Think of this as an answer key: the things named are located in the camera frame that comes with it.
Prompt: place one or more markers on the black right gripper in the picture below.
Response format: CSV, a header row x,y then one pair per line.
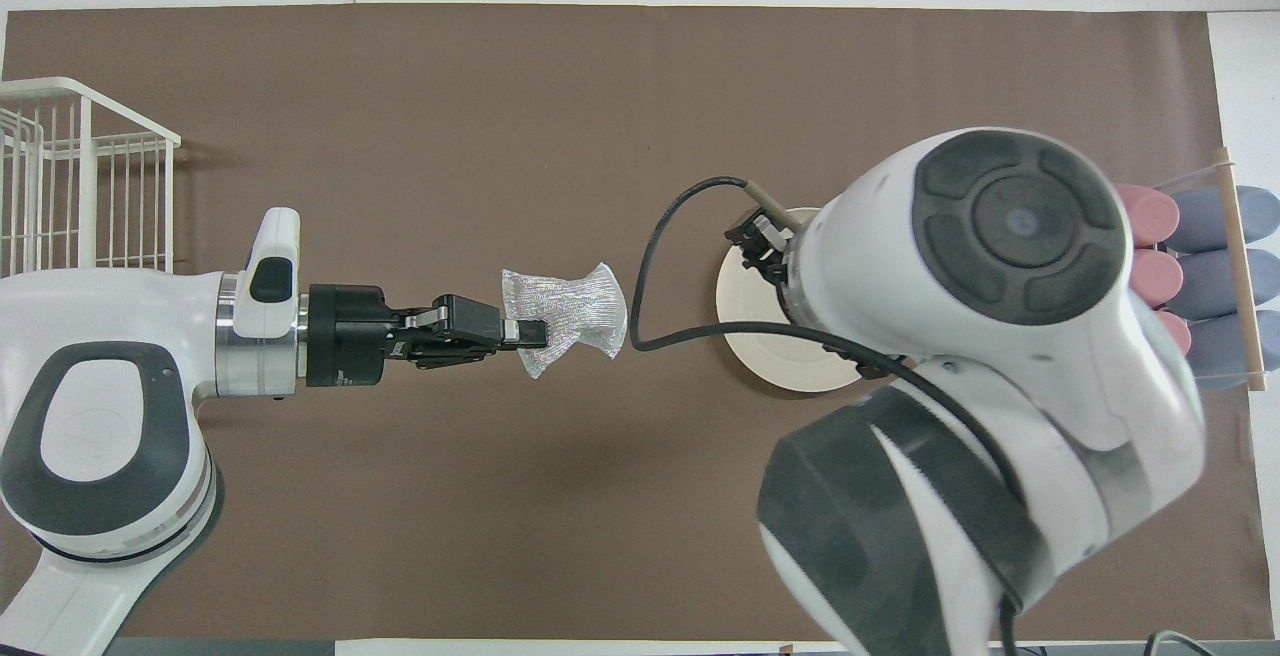
x,y
765,246

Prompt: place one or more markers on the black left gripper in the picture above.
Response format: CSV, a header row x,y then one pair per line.
x,y
345,336

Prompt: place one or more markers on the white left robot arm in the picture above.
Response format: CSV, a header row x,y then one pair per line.
x,y
100,436

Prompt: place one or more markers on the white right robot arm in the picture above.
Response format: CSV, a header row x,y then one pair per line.
x,y
1000,236

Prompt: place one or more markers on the cream round plate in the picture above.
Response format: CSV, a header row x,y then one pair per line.
x,y
780,366

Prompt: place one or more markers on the brown table mat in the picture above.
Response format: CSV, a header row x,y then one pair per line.
x,y
450,136

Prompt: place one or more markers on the pink plastic cup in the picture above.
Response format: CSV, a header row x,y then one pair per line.
x,y
1160,278
1150,216
1178,331

